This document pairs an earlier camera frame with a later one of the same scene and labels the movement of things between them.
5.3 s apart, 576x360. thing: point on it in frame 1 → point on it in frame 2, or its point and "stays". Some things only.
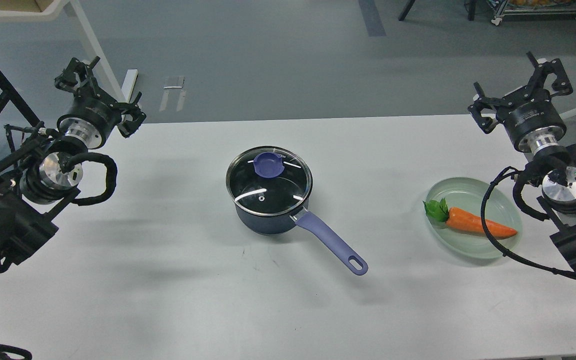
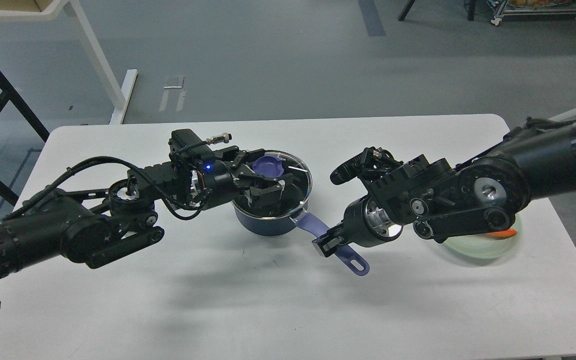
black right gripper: [531, 125] → [365, 224]
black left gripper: [92, 118] → [229, 178]
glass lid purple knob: [269, 164] stays
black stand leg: [472, 7] stays
